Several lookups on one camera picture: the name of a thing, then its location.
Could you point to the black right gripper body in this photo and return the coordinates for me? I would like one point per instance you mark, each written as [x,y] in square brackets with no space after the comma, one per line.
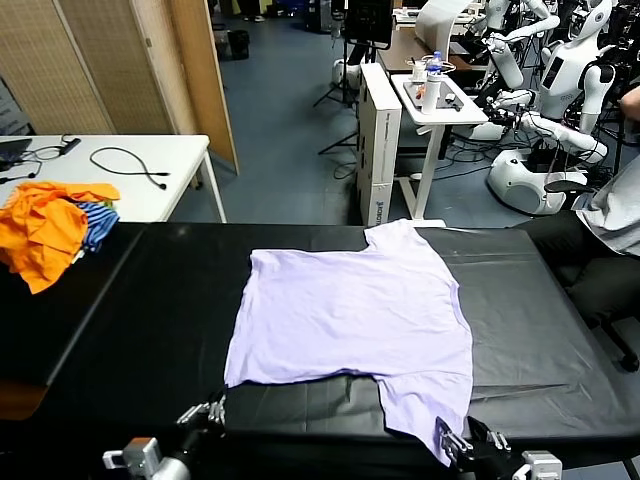
[490,465]

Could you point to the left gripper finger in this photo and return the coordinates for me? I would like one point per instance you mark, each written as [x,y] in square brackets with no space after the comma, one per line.
[195,415]
[219,410]

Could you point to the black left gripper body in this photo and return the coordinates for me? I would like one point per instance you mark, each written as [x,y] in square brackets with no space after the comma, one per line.
[202,435]

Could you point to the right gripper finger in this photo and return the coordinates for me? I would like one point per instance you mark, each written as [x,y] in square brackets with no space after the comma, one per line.
[487,437]
[455,442]

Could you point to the lavender t-shirt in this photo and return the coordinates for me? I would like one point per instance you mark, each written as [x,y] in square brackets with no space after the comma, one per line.
[350,310]

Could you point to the white rounded robot base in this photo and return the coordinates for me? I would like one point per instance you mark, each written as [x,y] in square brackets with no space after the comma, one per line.
[515,180]

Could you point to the white humanoid robot raised arm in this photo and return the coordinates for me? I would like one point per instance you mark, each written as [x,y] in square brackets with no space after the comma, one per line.
[507,62]

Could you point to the white reclined robot arm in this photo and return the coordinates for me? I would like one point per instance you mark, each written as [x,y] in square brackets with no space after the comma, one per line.
[565,135]

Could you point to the black table cover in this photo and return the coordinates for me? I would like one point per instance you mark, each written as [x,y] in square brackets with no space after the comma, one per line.
[165,310]

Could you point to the seated person grey shirt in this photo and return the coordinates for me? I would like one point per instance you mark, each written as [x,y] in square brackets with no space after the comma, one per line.
[600,260]

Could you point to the blue striped garment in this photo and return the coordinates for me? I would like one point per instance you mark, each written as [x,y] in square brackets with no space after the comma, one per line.
[100,220]

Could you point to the orange garment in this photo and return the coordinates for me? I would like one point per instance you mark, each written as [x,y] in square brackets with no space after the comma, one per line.
[45,230]

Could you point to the white table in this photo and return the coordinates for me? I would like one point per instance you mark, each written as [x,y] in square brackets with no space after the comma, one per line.
[150,155]

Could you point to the tall white cardboard box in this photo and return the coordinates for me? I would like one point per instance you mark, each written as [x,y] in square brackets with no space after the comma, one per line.
[380,150]

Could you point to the dark laptop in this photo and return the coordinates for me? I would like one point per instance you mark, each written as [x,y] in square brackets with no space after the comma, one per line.
[12,150]

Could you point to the small white standing desk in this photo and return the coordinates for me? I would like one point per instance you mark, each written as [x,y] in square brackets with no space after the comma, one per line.
[450,117]

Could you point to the white tumbler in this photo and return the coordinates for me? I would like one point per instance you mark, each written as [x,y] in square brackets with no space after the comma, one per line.
[430,97]

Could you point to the black tray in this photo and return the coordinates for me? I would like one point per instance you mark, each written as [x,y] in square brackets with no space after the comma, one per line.
[442,89]

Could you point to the black tripod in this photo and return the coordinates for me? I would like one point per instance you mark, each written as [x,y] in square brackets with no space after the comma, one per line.
[345,75]

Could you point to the small white dome base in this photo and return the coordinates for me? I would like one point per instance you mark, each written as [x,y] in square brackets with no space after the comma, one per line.
[345,72]

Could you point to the black waste bin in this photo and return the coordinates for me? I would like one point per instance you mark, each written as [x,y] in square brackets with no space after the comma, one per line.
[239,44]

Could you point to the wooden folding screen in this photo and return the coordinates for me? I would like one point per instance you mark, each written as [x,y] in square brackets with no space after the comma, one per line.
[100,60]

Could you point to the white humanoid robot black panel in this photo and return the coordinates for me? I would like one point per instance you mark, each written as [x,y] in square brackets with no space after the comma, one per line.
[560,75]

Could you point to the white cup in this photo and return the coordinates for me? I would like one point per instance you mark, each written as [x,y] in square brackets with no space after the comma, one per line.
[419,70]

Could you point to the blue capped water bottle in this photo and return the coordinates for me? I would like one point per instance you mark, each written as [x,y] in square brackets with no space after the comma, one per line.
[436,62]

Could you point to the brown desk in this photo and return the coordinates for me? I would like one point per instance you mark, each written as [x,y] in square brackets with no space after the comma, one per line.
[400,50]

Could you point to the black monitor on stand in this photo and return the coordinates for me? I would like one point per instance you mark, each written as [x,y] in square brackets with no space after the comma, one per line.
[370,20]

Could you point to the white curved machine cover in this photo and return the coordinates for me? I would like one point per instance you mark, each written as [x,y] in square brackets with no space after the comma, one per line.
[435,20]

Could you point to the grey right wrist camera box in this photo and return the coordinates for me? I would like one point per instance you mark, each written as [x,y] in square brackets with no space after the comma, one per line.
[540,465]

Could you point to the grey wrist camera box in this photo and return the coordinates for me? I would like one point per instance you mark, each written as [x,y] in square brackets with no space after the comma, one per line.
[540,465]
[137,450]

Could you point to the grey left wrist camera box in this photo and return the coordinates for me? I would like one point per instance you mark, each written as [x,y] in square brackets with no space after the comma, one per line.
[137,450]

